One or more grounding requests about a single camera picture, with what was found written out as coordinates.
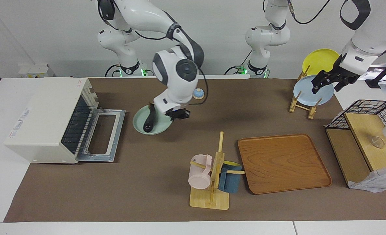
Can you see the wooden mug rack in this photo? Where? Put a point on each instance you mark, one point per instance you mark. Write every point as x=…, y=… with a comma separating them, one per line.
x=209, y=199

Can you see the yellow plate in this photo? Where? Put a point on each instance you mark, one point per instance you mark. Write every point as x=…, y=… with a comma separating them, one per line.
x=320, y=62

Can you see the brown wooden tray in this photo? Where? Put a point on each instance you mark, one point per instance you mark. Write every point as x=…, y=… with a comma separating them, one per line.
x=284, y=163

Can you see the white power strip box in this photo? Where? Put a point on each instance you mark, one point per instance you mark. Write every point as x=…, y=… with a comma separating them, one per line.
x=34, y=70

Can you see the metal oven rack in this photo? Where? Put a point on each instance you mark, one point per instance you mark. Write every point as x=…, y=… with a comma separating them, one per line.
x=77, y=127

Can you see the clear glass cup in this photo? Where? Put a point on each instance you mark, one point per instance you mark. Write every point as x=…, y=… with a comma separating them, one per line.
x=378, y=142

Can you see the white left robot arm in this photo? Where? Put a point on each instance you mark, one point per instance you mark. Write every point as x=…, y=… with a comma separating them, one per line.
x=266, y=36

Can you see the long black camera stand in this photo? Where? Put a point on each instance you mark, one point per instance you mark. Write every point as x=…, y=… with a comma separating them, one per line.
x=383, y=73

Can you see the wooden plate rack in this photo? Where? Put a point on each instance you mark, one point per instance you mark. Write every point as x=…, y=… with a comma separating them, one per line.
x=312, y=111

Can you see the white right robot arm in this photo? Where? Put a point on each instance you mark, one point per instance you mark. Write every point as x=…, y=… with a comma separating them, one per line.
x=176, y=68

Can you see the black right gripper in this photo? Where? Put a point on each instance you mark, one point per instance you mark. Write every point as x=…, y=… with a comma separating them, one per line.
x=179, y=113

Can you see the white tiled cloth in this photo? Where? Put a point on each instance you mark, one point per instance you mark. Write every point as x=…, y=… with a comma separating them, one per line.
x=378, y=181

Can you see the blue mug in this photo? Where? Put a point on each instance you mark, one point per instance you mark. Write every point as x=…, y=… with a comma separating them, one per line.
x=230, y=182

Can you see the dark purple eggplant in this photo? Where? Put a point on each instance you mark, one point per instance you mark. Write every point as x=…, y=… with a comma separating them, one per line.
x=149, y=120

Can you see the white toaster oven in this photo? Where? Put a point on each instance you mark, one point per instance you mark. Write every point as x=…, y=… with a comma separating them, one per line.
x=39, y=120

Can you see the blue service bell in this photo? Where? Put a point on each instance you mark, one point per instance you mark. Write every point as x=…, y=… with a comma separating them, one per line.
x=200, y=94

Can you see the light blue plate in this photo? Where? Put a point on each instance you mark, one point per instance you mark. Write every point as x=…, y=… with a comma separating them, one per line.
x=305, y=93

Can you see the brown table mat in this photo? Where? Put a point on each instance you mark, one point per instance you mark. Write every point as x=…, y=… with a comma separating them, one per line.
x=147, y=182

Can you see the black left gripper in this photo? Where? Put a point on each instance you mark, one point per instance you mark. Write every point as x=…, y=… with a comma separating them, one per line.
x=341, y=72

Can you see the mint green plate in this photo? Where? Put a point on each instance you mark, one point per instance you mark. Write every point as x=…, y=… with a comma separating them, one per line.
x=162, y=125

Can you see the pink mug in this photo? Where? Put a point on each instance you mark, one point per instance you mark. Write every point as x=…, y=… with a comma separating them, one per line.
x=199, y=178

